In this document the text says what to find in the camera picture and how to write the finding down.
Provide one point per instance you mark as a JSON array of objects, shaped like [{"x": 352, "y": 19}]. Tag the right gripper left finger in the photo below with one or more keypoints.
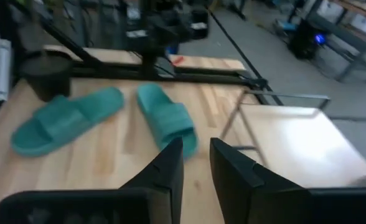
[{"x": 167, "y": 186}]

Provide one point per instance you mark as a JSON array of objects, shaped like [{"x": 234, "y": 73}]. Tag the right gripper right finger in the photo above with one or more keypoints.
[{"x": 242, "y": 193}]

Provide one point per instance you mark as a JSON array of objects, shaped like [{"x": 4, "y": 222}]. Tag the green rubber slide sandal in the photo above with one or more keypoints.
[
  {"x": 64, "y": 121},
  {"x": 167, "y": 118}
]

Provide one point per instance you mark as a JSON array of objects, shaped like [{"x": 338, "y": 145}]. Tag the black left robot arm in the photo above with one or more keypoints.
[{"x": 158, "y": 31}]

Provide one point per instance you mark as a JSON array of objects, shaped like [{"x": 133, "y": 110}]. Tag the wooden shelf black metal legs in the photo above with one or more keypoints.
[{"x": 295, "y": 140}]

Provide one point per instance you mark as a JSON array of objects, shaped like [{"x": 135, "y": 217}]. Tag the black plant pot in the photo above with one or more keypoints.
[{"x": 47, "y": 77}]

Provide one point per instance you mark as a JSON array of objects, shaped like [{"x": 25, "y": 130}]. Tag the black computer with blue light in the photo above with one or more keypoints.
[{"x": 307, "y": 40}]

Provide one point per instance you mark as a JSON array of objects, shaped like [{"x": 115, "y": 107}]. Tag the grey metal cart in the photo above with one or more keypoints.
[{"x": 351, "y": 46}]

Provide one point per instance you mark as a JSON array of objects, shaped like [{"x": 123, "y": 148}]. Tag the white tube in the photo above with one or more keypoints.
[{"x": 3, "y": 68}]

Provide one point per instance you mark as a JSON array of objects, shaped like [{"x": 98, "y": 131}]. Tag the black aluminium rig frame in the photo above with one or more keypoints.
[{"x": 201, "y": 78}]

